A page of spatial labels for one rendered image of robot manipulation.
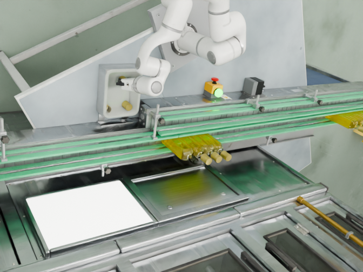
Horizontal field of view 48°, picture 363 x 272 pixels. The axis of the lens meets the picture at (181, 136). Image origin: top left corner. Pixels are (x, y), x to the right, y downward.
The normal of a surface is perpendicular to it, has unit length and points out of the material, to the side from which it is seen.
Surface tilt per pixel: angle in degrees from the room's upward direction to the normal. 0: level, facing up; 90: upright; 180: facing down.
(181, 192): 90
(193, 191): 91
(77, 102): 0
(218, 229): 90
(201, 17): 4
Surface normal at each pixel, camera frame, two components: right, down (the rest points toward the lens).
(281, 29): 0.53, 0.43
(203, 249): 0.14, -0.90
